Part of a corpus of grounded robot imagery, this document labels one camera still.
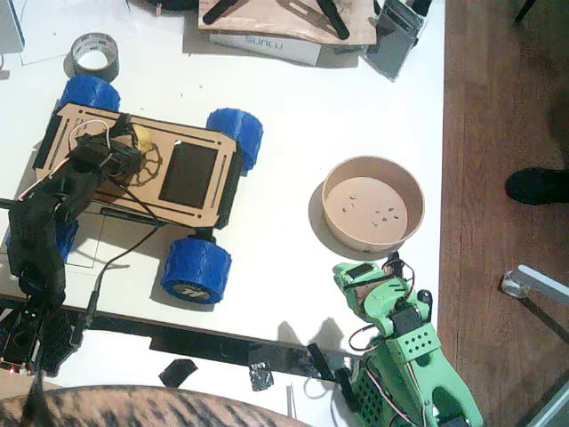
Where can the small yellow ball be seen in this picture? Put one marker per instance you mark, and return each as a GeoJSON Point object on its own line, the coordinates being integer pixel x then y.
{"type": "Point", "coordinates": [144, 138]}

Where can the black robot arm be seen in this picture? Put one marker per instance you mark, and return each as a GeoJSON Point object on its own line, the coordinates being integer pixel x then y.
{"type": "Point", "coordinates": [35, 231]}

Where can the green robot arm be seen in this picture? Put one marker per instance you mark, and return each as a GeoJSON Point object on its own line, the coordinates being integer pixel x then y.
{"type": "Point", "coordinates": [427, 356]}

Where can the brown paper bowl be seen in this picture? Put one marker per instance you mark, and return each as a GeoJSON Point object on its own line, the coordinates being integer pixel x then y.
{"type": "Point", "coordinates": [364, 209]}

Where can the small black knob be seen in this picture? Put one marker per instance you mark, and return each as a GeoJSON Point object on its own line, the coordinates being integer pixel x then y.
{"type": "Point", "coordinates": [425, 300]}

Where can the blue rover wheel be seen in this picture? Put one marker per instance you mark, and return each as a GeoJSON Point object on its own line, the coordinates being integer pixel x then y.
{"type": "Point", "coordinates": [195, 271]}
{"type": "Point", "coordinates": [235, 133]}
{"type": "Point", "coordinates": [91, 91]}
{"type": "Point", "coordinates": [67, 240]}

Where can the wooden rover chassis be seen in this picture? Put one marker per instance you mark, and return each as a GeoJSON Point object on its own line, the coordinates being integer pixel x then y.
{"type": "Point", "coordinates": [191, 178]}

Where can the white paper sheet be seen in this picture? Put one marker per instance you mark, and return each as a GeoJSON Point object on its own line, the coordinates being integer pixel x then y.
{"type": "Point", "coordinates": [111, 240]}
{"type": "Point", "coordinates": [53, 31]}

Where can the black table clamp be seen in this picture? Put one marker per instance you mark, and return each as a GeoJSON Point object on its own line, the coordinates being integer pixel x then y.
{"type": "Point", "coordinates": [347, 387]}

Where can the black tape piece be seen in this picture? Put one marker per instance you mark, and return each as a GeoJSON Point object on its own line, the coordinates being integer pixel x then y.
{"type": "Point", "coordinates": [178, 373]}
{"type": "Point", "coordinates": [261, 376]}

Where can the black flat strip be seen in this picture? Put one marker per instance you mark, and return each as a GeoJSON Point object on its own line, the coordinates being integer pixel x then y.
{"type": "Point", "coordinates": [222, 11]}
{"type": "Point", "coordinates": [333, 20]}

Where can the grey metal furniture leg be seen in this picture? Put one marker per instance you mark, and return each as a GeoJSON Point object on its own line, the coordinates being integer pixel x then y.
{"type": "Point", "coordinates": [538, 282]}

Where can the white SUNLU box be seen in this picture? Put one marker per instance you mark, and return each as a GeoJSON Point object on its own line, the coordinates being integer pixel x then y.
{"type": "Point", "coordinates": [266, 46]}

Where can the brown wooden board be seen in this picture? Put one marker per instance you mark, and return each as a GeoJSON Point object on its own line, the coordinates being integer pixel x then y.
{"type": "Point", "coordinates": [275, 22]}

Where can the black shoe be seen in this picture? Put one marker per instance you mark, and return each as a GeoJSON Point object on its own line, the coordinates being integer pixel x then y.
{"type": "Point", "coordinates": [538, 184]}

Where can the person in striped garment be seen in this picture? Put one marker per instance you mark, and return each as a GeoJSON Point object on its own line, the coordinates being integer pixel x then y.
{"type": "Point", "coordinates": [133, 407]}

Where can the cardboard mounted black camera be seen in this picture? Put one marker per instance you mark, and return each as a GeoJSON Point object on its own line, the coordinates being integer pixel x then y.
{"type": "Point", "coordinates": [395, 264]}

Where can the grey duct tape roll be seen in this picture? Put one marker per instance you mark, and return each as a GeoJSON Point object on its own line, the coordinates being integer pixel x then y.
{"type": "Point", "coordinates": [109, 62]}

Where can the black table rail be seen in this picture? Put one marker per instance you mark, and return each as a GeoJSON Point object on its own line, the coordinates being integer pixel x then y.
{"type": "Point", "coordinates": [200, 342]}

